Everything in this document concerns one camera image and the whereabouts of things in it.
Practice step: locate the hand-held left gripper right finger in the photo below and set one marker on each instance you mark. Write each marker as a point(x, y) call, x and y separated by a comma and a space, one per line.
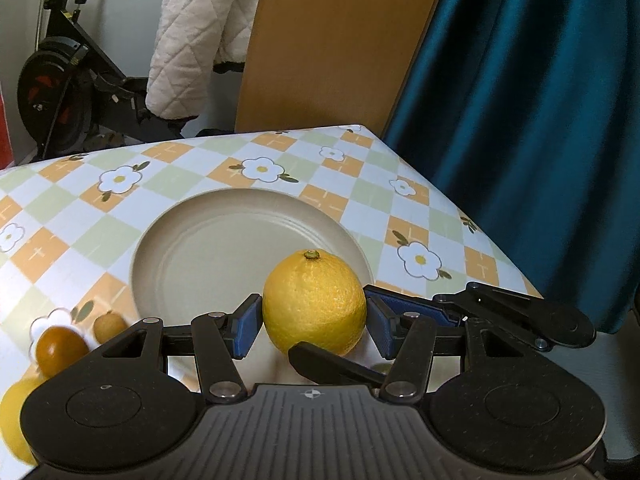
point(381, 332)

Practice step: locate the black exercise bike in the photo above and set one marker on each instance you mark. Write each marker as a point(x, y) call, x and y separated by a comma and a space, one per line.
point(55, 90)

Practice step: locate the round yellow lemon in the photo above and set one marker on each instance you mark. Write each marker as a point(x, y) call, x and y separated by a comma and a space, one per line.
point(315, 300)

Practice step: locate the red printed backdrop cloth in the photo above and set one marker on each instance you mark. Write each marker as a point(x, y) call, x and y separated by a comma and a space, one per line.
point(4, 135)

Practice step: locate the beige round plate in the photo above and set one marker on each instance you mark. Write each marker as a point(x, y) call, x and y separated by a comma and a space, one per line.
point(210, 260)

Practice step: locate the brown wooden board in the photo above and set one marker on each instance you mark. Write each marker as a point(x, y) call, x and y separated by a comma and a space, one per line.
point(330, 50)

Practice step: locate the white quilted jacket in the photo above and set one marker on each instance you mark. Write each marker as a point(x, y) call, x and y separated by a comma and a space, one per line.
point(185, 50)

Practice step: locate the teal curtain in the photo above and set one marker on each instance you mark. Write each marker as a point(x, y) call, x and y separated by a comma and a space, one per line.
point(525, 110)

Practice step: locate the tan longan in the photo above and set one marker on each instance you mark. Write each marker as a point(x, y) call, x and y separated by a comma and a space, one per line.
point(109, 327)

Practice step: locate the large pointed yellow lemon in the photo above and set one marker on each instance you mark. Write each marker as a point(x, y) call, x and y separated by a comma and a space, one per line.
point(12, 420)

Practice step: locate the checkered floral tablecloth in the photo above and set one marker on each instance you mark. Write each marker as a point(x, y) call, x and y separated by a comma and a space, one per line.
point(350, 175)

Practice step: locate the dark glossy orange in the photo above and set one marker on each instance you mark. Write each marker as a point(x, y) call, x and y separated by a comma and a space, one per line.
point(60, 350)

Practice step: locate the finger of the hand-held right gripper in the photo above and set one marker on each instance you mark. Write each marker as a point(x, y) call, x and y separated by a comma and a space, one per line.
point(525, 312)
point(325, 362)

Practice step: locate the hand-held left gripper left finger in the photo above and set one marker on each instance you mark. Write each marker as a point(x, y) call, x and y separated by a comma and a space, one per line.
point(248, 327)

